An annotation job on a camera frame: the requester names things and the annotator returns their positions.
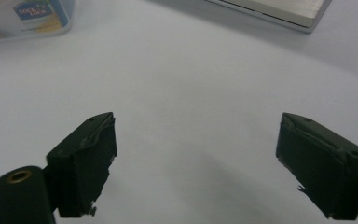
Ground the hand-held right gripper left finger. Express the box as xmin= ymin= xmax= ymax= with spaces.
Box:
xmin=46 ymin=111 xmax=118 ymax=218

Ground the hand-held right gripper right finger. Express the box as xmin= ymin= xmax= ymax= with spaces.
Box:
xmin=275 ymin=112 xmax=358 ymax=221

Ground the flat white tray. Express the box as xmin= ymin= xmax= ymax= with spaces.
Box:
xmin=205 ymin=0 xmax=334 ymax=34

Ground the clear plastic container blue label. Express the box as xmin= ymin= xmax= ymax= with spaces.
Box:
xmin=0 ymin=0 xmax=76 ymax=42

